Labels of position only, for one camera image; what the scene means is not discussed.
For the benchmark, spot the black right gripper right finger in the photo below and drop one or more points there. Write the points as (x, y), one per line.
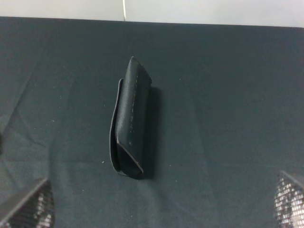
(289, 201)

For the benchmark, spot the black tablecloth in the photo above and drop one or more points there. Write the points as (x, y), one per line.
(225, 116)

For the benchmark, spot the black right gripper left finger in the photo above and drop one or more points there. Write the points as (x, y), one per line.
(31, 207)

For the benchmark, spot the black leather glasses case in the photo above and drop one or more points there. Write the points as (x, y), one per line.
(127, 129)

